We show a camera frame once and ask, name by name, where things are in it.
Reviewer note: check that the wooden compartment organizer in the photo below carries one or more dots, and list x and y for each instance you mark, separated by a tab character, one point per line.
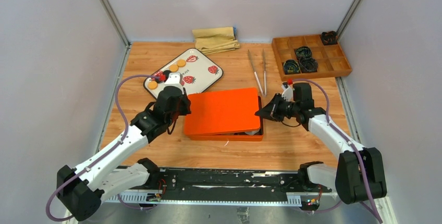
331	59

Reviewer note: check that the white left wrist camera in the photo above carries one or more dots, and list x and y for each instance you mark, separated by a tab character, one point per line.
172	80

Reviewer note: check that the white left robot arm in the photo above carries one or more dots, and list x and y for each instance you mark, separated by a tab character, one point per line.
85	187

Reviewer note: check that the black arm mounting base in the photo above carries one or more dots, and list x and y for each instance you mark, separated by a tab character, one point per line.
227	186

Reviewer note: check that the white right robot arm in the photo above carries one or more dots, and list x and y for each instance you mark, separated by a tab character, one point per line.
359	175

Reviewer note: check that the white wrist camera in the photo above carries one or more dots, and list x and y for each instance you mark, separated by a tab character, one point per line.
287	93
172	80

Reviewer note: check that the white paper cup front right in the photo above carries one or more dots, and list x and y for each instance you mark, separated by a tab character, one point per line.
252	132

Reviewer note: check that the dark rolled item in corner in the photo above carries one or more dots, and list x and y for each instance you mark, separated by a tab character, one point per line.
329	38

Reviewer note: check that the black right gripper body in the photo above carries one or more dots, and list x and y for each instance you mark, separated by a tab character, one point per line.
287	108

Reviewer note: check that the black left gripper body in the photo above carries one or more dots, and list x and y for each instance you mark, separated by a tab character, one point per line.
183	109

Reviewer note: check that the black sandwich cookie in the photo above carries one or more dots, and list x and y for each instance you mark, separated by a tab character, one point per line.
166	73

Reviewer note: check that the white strawberry tray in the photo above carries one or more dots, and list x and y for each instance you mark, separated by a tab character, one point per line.
199	74

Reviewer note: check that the folded yellow cloth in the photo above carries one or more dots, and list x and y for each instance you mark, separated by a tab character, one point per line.
216	40

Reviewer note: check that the round yellow cookie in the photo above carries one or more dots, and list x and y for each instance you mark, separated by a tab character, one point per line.
173	68
152	85
181	63

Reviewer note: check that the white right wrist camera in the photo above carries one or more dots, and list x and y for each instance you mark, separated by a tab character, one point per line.
287	93

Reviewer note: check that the orange compartment cookie box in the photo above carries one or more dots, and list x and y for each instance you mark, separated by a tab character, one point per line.
228	137

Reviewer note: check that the orange box lid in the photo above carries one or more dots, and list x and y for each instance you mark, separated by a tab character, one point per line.
221	112

